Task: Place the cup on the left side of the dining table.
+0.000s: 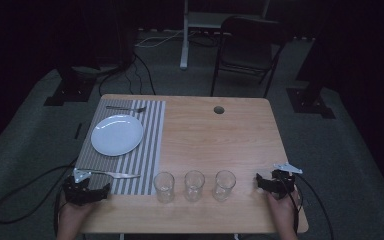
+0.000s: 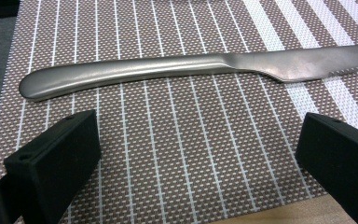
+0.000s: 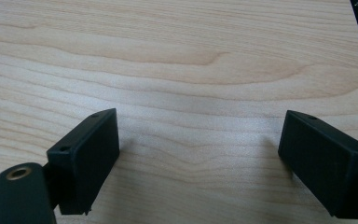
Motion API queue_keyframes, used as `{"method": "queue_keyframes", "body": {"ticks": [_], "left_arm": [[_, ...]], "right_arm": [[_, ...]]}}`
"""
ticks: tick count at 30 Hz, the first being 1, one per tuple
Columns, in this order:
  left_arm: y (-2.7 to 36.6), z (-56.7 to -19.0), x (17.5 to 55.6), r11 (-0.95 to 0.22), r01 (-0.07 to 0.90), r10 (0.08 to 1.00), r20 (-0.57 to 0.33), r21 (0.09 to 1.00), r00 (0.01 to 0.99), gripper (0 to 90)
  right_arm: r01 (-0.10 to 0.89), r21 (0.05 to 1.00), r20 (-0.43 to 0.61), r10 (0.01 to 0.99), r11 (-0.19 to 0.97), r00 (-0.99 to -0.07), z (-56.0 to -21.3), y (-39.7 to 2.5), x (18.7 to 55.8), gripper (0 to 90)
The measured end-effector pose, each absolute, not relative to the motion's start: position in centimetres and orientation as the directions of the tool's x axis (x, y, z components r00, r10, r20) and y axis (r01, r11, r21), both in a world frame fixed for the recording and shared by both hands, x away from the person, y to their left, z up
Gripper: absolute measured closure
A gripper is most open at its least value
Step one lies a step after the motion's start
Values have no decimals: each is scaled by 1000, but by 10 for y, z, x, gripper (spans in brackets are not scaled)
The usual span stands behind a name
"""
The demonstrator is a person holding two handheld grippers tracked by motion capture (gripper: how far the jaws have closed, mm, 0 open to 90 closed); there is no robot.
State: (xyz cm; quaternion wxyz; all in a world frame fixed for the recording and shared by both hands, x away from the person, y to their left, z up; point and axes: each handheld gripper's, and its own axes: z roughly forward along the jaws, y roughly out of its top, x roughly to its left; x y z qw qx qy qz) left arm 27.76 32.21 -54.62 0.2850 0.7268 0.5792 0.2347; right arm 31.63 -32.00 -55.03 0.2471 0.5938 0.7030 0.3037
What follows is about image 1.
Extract silver fork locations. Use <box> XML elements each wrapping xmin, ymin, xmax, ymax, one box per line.
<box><xmin>105</xmin><ymin>105</ymin><xmax>148</xmax><ymax>114</ymax></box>

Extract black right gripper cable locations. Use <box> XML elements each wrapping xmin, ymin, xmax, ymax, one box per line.
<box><xmin>278</xmin><ymin>172</ymin><xmax>335</xmax><ymax>240</ymax></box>

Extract white plate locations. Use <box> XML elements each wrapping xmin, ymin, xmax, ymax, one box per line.
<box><xmin>90</xmin><ymin>114</ymin><xmax>145</xmax><ymax>157</ymax></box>

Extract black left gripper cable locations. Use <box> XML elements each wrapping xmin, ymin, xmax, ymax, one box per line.
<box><xmin>0</xmin><ymin>159</ymin><xmax>78</xmax><ymax>240</ymax></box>

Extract clear drinking glass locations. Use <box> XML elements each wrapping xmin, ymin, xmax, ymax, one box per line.
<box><xmin>153</xmin><ymin>171</ymin><xmax>176</xmax><ymax>204</ymax></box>
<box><xmin>183</xmin><ymin>170</ymin><xmax>206</xmax><ymax>203</ymax></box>
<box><xmin>212</xmin><ymin>169</ymin><xmax>237</xmax><ymax>202</ymax></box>

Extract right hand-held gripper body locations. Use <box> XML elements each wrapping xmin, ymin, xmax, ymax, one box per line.
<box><xmin>267</xmin><ymin>162</ymin><xmax>304</xmax><ymax>201</ymax></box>

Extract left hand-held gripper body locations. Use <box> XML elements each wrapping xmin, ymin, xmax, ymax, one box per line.
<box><xmin>62</xmin><ymin>167</ymin><xmax>102</xmax><ymax>206</ymax></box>

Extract black stand base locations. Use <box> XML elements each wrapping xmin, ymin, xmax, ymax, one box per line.
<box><xmin>43</xmin><ymin>65</ymin><xmax>97</xmax><ymax>107</ymax></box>
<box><xmin>286</xmin><ymin>87</ymin><xmax>336</xmax><ymax>120</ymax></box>

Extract black floor cables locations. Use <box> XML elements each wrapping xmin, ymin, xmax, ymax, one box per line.
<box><xmin>97</xmin><ymin>52</ymin><xmax>157</xmax><ymax>97</ymax></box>

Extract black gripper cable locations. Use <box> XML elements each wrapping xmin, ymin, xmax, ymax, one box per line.
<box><xmin>278</xmin><ymin>172</ymin><xmax>335</xmax><ymax>240</ymax></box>
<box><xmin>0</xmin><ymin>159</ymin><xmax>78</xmax><ymax>240</ymax></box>

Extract black folding chair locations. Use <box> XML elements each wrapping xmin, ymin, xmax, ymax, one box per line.
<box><xmin>209</xmin><ymin>15</ymin><xmax>290</xmax><ymax>99</ymax></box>

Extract white metal desk frame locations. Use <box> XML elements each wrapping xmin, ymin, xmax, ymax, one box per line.
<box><xmin>179</xmin><ymin>0</ymin><xmax>272</xmax><ymax>71</ymax></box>

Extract person's right hand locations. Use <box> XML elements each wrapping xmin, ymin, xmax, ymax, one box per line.
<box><xmin>266</xmin><ymin>188</ymin><xmax>304</xmax><ymax>226</ymax></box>

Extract white floor cable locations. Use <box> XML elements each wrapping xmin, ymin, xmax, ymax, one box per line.
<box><xmin>134</xmin><ymin>29</ymin><xmax>185</xmax><ymax>48</ymax></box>

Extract grey striped placemat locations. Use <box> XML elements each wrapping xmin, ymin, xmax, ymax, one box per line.
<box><xmin>74</xmin><ymin>98</ymin><xmax>167</xmax><ymax>196</ymax></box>

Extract person's left hand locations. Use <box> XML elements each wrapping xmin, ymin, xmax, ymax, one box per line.
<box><xmin>57</xmin><ymin>192</ymin><xmax>98</xmax><ymax>228</ymax></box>

